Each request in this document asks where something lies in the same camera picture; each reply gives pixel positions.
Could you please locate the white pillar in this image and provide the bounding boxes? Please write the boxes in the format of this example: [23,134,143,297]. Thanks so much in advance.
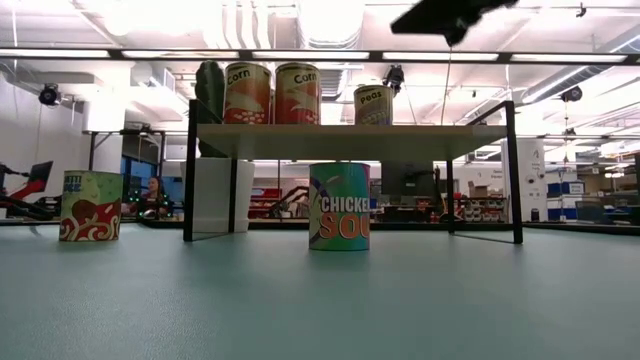
[501,138,549,224]

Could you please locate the red and black machine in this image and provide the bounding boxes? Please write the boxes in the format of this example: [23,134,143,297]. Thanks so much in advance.
[0,162,61,221]

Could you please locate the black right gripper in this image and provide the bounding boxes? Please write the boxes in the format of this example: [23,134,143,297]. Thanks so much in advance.
[389,0,521,47]

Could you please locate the black tilted monitor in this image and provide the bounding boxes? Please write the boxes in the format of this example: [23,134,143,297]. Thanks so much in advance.
[27,160,55,185]

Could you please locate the black metal stand frame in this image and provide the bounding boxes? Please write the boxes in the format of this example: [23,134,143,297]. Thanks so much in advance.
[82,128,167,174]

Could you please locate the black screen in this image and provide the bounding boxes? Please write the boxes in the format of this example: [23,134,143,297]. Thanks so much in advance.
[380,160,436,199]

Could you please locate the person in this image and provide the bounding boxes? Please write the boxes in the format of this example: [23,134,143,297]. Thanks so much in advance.
[132,175,174,220]

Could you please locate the black overhead camera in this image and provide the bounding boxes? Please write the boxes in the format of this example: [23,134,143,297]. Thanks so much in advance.
[382,64,406,97]

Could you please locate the green red spaghetti can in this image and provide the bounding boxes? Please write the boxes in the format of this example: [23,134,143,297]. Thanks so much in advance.
[58,169,124,243]

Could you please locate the overhead beam with light strips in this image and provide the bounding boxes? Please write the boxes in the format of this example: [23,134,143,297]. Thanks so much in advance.
[0,46,640,67]

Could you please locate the orange corn can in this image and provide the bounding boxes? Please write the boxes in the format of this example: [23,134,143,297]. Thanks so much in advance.
[223,61,273,125]
[274,61,322,125]

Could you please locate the wooden shelf black metal frame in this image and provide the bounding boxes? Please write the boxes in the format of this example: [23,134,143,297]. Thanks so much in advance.
[182,98,525,245]

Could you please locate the yellow-green peas can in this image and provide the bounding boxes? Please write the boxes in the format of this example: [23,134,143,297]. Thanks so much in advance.
[353,84,395,126]

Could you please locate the blue storage bins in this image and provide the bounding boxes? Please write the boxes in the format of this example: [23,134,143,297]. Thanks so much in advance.
[547,180,586,222]

